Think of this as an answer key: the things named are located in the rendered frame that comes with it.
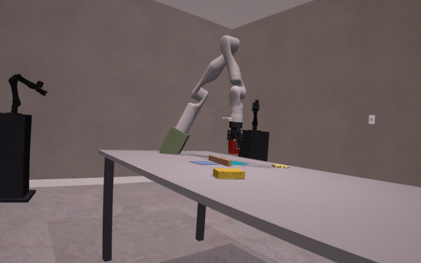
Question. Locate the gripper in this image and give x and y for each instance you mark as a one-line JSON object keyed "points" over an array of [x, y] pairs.
{"points": [[235, 127]]}

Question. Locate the red cup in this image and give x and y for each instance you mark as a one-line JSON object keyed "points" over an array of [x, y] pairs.
{"points": [[233, 147]]}

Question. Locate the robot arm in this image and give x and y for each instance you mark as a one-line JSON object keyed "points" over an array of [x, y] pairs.
{"points": [[237, 95]]}

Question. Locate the cyan pad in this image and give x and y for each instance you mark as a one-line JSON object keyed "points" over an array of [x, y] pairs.
{"points": [[239, 163]]}

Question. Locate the blue pad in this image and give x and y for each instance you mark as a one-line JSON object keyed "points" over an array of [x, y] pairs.
{"points": [[203, 162]]}

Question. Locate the black stand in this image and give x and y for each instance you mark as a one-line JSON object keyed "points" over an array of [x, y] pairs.
{"points": [[256, 146], [11, 157]]}

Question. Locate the thick yellow sponge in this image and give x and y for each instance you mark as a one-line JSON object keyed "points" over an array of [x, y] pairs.
{"points": [[228, 174]]}

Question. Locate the flat pale yellow sponge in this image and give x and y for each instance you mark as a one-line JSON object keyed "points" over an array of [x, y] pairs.
{"points": [[280, 166]]}

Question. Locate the grey table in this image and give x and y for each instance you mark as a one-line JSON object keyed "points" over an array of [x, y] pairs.
{"points": [[305, 204]]}

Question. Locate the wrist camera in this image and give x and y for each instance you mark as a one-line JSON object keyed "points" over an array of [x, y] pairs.
{"points": [[227, 118]]}

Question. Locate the brown wooden rail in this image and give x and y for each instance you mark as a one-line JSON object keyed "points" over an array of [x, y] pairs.
{"points": [[220, 160]]}

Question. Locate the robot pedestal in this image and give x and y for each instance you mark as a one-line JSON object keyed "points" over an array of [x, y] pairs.
{"points": [[173, 142]]}

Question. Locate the white wall socket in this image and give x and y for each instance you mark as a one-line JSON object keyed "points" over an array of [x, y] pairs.
{"points": [[371, 119]]}

